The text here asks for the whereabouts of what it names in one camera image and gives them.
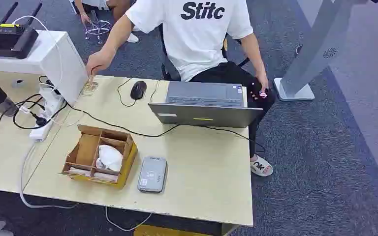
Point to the small pink object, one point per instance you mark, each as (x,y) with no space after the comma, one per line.
(263,95)

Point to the grey card reader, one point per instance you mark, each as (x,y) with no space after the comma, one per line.
(152,174)

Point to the white power strip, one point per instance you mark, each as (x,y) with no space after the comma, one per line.
(47,112)

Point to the grey metal stand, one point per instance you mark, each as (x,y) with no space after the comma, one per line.
(319,42)

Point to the grey laptop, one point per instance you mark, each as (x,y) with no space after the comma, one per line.
(205,114)

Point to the wooden compartment box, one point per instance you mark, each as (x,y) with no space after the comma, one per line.
(84,150)

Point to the black plug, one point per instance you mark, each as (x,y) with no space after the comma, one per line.
(41,122)

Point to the black computer mouse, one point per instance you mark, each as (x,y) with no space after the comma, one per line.
(138,90)

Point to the person's left hand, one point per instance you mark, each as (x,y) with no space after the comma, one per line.
(262,81)

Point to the white card stack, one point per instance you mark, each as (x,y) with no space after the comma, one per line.
(79,172)
(106,177)

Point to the white slipper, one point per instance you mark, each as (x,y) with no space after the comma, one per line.
(260,166)

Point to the yellow box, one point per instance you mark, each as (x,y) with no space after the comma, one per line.
(163,231)

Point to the seated person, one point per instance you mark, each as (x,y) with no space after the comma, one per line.
(202,42)

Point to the white crumpled cloth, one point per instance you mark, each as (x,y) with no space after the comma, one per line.
(110,158)

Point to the person's right hand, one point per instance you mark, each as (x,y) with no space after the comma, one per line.
(97,62)

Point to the black router with antennas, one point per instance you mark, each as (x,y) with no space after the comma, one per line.
(9,40)

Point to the grey desk grommet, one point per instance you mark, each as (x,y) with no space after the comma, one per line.
(18,82)

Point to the thin rubber band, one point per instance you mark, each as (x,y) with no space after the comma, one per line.
(92,74)

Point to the pile of rubber bands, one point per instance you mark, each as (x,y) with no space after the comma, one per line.
(89,88)

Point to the white cabinet box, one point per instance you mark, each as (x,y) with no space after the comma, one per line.
(52,58)

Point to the crouching person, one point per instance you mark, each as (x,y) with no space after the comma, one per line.
(119,8)

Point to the chrome stool frame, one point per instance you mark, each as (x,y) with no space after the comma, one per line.
(97,29)

